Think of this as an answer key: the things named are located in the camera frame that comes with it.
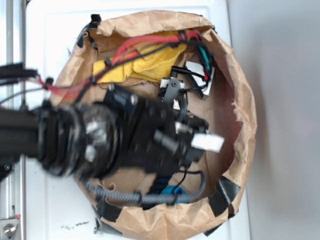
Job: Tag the aluminium frame rail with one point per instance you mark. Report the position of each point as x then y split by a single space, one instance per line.
12 50

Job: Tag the teal yarn ball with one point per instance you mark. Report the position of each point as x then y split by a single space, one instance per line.
172 190

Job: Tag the brown paper bag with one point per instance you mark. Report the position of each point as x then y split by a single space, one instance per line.
230 111

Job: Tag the metal corner bracket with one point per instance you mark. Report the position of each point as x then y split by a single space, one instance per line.
10 229

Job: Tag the yellow cloth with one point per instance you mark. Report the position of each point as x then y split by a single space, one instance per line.
147 57

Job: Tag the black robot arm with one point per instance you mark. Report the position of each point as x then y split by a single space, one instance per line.
73 139

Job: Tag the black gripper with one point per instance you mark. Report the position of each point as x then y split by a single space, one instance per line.
154 137

